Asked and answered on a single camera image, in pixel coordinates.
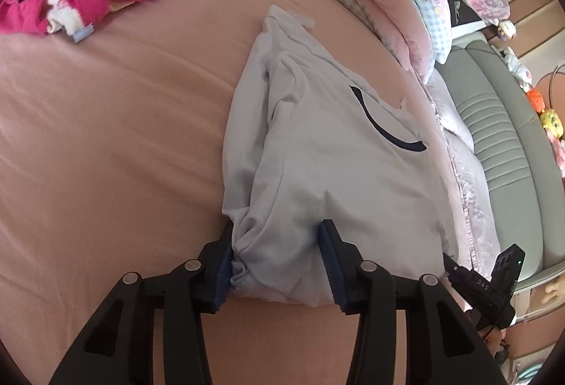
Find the pink and white plush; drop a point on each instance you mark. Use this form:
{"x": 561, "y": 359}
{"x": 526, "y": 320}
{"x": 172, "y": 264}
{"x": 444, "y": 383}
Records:
{"x": 560, "y": 155}

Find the pink bed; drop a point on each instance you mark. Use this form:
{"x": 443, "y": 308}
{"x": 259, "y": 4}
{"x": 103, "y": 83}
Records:
{"x": 110, "y": 124}

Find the grey padded headboard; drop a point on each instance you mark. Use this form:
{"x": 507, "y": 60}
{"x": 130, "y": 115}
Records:
{"x": 507, "y": 155}

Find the yellow square plush toy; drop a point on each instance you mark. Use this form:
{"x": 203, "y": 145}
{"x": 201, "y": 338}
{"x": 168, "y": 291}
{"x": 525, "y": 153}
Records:
{"x": 551, "y": 122}

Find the small yellow plush doll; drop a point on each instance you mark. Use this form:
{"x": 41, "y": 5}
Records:
{"x": 506, "y": 30}

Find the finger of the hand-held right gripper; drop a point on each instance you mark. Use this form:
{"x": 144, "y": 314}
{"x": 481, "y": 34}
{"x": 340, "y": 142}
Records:
{"x": 454, "y": 269}

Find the pale pink pillow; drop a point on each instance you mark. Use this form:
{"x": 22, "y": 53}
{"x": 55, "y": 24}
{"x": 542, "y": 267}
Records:
{"x": 476, "y": 199}
{"x": 452, "y": 111}

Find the white cat plush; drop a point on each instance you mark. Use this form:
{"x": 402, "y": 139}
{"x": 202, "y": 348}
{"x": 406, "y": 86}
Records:
{"x": 517, "y": 67}

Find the light blue navy-trimmed shirt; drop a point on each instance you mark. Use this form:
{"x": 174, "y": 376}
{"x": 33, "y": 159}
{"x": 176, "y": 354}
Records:
{"x": 331, "y": 169}

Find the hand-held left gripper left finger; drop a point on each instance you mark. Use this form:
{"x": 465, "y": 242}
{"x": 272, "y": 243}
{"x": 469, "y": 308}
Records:
{"x": 223, "y": 274}

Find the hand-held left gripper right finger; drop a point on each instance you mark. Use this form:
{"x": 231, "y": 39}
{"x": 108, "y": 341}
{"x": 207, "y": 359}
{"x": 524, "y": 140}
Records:
{"x": 331, "y": 266}

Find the orange plush toy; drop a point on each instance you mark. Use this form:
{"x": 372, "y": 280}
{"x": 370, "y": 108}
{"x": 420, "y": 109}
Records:
{"x": 535, "y": 99}

